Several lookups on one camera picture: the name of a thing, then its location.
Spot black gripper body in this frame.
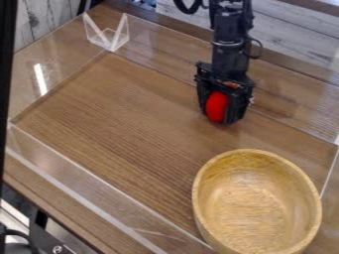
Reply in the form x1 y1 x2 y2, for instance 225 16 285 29
194 62 254 95

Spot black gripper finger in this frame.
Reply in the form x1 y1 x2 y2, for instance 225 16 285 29
197 80 212 112
224 88 253 125

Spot red toy strawberry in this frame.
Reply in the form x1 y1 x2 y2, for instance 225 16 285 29
205 91 229 122

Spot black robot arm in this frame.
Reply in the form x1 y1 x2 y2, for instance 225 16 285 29
173 0 260 125

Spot wooden oval bowl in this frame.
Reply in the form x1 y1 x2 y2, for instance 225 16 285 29
192 149 321 254

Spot clear acrylic tray wall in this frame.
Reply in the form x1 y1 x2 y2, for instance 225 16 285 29
5 6 339 254

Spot clear acrylic corner bracket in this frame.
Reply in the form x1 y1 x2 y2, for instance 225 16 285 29
82 14 129 53

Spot black metal table bracket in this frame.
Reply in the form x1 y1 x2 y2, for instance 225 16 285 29
29 210 94 254

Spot black cable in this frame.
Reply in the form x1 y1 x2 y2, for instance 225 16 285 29
0 227 33 254

